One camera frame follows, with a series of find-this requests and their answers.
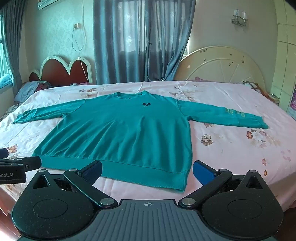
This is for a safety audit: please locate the pile of clothes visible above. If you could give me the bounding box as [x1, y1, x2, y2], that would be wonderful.
[14, 81, 53, 102]

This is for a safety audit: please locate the red heart-shaped headboard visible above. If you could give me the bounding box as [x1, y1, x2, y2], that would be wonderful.
[29, 56, 93, 87]

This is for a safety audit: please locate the air conditioner unit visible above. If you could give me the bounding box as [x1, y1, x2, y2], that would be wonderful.
[38, 0, 58, 10]

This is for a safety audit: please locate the wall sconce lamp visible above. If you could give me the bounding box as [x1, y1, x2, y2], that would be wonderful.
[231, 9, 248, 27]

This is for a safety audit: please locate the blue grey curtain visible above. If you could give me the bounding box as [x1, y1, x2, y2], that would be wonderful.
[93, 1, 196, 84]

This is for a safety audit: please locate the teal long sleeve sweatshirt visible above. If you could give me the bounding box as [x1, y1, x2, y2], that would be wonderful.
[15, 91, 268, 191]

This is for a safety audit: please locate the pink floral bed sheet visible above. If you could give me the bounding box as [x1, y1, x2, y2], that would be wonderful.
[1, 81, 295, 210]

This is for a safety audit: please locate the cream round headboard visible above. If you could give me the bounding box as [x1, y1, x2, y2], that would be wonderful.
[174, 46, 266, 90]

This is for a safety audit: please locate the white charging cable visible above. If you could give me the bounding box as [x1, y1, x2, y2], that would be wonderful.
[71, 22, 90, 80]

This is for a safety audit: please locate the cream wardrobe with posters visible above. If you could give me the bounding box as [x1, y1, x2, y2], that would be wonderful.
[271, 0, 295, 118]

